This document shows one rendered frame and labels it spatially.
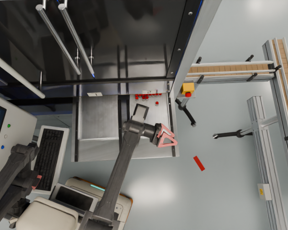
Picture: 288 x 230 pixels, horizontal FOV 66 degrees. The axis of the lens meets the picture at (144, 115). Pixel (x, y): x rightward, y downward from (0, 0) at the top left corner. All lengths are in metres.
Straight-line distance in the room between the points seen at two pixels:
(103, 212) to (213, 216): 1.84
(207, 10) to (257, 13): 2.58
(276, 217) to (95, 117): 1.52
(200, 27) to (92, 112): 0.94
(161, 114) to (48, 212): 0.88
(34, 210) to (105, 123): 0.69
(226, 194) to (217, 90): 1.11
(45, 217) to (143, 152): 0.69
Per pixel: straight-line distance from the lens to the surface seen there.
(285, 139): 1.74
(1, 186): 0.99
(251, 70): 1.70
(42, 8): 0.72
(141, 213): 2.36
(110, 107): 1.53
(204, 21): 0.86
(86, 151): 1.50
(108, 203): 0.73
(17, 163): 1.05
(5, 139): 1.45
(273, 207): 2.07
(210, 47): 2.88
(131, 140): 0.82
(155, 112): 1.51
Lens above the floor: 2.34
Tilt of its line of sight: 75 degrees down
